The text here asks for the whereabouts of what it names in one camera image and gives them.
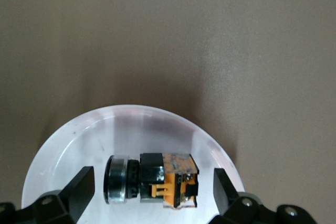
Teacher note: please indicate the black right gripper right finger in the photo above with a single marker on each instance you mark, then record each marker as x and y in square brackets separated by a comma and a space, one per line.
[223, 192]

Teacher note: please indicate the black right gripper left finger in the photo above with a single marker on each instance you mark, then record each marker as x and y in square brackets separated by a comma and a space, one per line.
[78, 192]

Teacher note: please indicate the orange push-button switch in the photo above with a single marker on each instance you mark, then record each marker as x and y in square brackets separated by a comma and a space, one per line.
[157, 176]

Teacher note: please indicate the pink round plate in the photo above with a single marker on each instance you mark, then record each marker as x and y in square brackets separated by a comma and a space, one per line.
[78, 142]

